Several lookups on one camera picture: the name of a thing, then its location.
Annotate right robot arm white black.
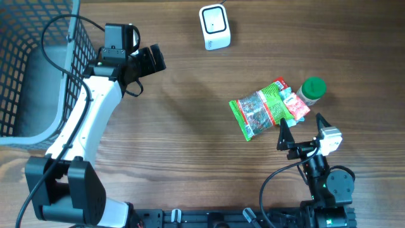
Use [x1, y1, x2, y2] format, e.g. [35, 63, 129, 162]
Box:
[277, 114, 357, 228]

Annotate teal snack packet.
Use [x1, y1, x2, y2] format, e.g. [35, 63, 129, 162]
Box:
[279, 87, 305, 127]

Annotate red stick sachet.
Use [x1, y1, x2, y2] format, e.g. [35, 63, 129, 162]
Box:
[273, 77, 289, 91]

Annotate red tissue pack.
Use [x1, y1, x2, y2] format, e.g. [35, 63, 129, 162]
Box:
[283, 92, 310, 121]

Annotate green lid seasoning jar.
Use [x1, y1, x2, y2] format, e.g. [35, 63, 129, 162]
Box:
[297, 77, 327, 106]

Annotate grey plastic mesh basket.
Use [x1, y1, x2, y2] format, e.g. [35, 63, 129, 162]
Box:
[1, 0, 96, 149]

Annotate green Haribo candy bag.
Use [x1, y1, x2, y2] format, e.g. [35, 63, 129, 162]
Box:
[229, 82, 294, 141]

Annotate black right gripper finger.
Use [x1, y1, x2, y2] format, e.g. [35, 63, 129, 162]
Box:
[277, 118, 295, 151]
[316, 113, 331, 130]

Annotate black mounting rail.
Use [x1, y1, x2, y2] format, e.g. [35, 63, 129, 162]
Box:
[132, 207, 358, 228]

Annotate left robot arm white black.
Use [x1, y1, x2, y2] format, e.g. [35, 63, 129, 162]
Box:
[25, 23, 166, 227]

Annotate white barcode scanner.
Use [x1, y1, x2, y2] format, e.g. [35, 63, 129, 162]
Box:
[199, 4, 231, 51]

